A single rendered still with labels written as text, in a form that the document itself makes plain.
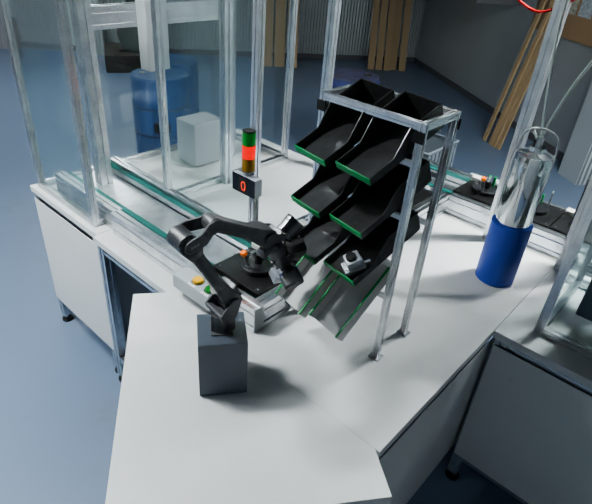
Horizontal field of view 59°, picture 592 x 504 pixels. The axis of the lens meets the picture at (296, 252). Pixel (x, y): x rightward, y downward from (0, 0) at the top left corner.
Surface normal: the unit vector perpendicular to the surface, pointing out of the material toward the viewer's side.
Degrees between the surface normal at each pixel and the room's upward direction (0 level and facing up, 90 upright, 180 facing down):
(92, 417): 0
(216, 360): 90
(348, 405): 0
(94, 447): 0
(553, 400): 90
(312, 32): 90
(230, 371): 90
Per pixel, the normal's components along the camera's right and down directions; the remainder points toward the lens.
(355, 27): 0.18, 0.55
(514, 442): -0.67, 0.36
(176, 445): 0.07, -0.84
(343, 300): -0.51, -0.40
